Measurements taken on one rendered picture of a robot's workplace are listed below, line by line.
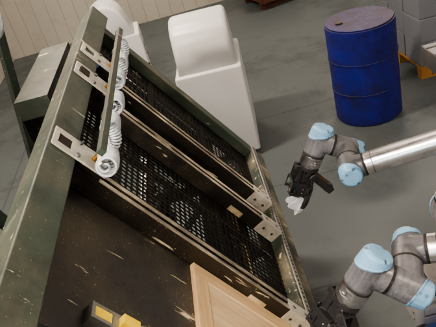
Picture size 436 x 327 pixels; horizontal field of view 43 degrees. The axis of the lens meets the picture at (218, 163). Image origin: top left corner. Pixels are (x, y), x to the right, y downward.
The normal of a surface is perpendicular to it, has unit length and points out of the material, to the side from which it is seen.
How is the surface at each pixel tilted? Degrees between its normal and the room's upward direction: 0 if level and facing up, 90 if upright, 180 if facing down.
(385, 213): 0
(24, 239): 58
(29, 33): 90
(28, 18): 90
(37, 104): 90
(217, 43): 80
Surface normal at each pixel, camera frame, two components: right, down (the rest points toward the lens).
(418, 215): -0.24, -0.82
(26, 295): 0.69, -0.66
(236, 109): 0.02, 0.53
